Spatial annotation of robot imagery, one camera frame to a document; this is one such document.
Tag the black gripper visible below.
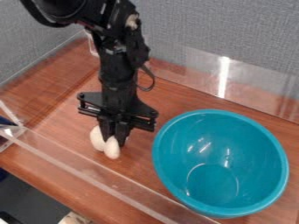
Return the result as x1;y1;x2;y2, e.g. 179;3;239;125
78;78;159;147

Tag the white toy mushroom brown cap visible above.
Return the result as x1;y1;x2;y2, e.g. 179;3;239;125
90;125;120;159

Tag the blue plastic bowl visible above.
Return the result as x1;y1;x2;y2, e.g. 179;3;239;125
152;109;290;219

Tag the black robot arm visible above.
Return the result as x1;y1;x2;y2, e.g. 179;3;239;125
20;0;159;145

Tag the clear acrylic left barrier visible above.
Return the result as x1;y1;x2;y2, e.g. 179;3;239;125
0;29;95;88

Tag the clear acrylic barrier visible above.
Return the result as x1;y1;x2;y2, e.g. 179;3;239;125
0;29;95;88
144;34;299;124
0;125;219;224

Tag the clear acrylic front barrier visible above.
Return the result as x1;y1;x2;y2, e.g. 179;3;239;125
0;125;219;224

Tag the clear acrylic back barrier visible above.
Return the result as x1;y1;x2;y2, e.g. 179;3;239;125
144;34;299;124

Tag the black cable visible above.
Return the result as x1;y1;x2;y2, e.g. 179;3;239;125
135;64;156;93

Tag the clear acrylic left bracket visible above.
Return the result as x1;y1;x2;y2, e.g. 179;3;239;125
0;100;26;153

